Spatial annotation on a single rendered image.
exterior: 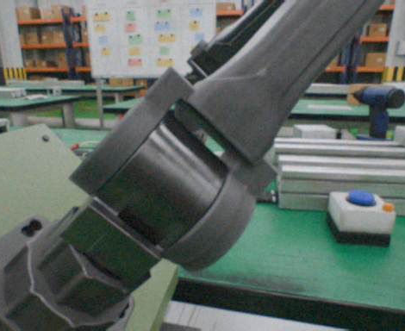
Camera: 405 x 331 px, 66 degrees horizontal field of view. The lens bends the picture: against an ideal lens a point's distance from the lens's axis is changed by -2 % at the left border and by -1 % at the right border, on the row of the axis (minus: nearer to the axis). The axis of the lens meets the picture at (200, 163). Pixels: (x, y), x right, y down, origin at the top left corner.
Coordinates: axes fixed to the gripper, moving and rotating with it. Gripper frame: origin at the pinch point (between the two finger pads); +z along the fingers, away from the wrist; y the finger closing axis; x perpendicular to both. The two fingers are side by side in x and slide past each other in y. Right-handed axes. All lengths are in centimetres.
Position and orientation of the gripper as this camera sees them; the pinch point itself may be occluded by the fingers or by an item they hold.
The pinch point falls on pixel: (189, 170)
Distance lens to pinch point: 68.3
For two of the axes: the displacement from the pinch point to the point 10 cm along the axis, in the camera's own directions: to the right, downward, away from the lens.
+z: 0.0, 9.6, 2.9
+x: -9.9, -0.4, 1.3
